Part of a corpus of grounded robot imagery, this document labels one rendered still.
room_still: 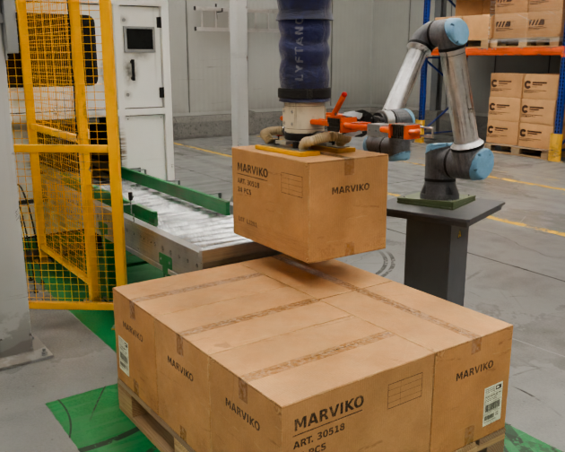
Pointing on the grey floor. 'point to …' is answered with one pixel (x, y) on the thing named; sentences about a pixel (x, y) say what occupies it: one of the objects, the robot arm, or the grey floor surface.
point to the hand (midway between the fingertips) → (346, 124)
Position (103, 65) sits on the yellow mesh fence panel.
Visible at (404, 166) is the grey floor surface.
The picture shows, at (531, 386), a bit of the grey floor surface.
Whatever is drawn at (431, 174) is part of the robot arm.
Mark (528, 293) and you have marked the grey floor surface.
